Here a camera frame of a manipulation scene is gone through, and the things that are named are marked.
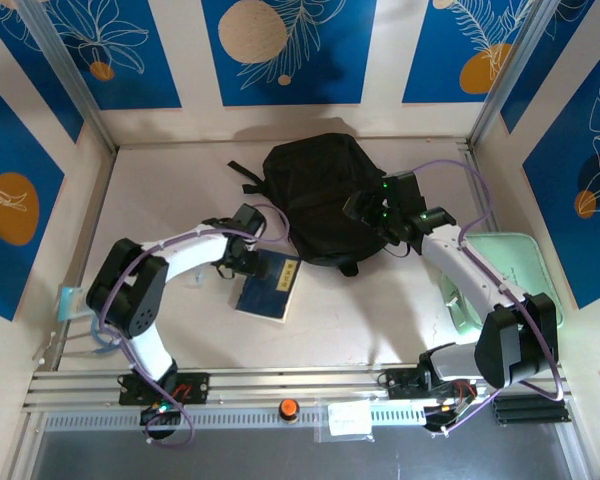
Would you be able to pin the clear bag with white label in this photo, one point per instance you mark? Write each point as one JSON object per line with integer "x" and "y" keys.
{"x": 349, "y": 420}

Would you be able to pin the mint green tray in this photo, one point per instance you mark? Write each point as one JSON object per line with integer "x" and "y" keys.
{"x": 510, "y": 250}

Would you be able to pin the blue poster orange circle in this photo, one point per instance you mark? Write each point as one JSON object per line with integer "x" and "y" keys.
{"x": 10, "y": 150}
{"x": 430, "y": 60}

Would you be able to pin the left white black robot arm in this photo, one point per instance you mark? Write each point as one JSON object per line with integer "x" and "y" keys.
{"x": 130, "y": 300}

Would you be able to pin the short black aluminium extrusion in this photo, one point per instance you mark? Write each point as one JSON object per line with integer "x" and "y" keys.
{"x": 530, "y": 412}

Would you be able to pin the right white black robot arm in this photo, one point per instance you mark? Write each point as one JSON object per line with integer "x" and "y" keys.
{"x": 515, "y": 340}

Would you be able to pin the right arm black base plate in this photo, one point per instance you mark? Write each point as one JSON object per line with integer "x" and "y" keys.
{"x": 400, "y": 385}

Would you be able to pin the light blue plastic packet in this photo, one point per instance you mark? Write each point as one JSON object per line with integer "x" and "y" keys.
{"x": 72, "y": 302}

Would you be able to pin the silver aluminium corner post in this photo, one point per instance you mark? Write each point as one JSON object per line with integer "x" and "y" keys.
{"x": 69, "y": 75}
{"x": 516, "y": 65}

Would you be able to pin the silver aluminium rail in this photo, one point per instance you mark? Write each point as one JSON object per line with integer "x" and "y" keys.
{"x": 300, "y": 382}

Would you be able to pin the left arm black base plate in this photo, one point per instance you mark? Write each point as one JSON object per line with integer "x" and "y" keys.
{"x": 195, "y": 387}

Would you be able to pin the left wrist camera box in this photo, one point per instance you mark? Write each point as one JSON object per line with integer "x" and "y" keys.
{"x": 247, "y": 217}

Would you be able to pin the dark blue yellow-label book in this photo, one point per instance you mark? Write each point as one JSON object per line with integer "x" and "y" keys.
{"x": 265, "y": 295}

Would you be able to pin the small clear plastic packet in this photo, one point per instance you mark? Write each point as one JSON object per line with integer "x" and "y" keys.
{"x": 198, "y": 277}

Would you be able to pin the orange emergency stop button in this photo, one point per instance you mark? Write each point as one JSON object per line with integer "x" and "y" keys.
{"x": 288, "y": 407}

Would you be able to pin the black backpack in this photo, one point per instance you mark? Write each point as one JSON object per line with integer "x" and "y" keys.
{"x": 325, "y": 200}

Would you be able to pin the blue poster beige circle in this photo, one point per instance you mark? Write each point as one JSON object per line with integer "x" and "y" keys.
{"x": 330, "y": 60}

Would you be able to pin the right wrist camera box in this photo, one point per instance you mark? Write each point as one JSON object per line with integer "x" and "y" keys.
{"x": 405, "y": 190}

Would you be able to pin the blue flower print poster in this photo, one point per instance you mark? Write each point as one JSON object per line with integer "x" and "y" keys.
{"x": 145, "y": 75}

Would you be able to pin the blue leaf print poster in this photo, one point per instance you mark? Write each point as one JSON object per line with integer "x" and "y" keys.
{"x": 25, "y": 55}
{"x": 535, "y": 90}
{"x": 555, "y": 225}

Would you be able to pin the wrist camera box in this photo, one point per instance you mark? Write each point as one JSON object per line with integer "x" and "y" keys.
{"x": 247, "y": 217}
{"x": 405, "y": 190}

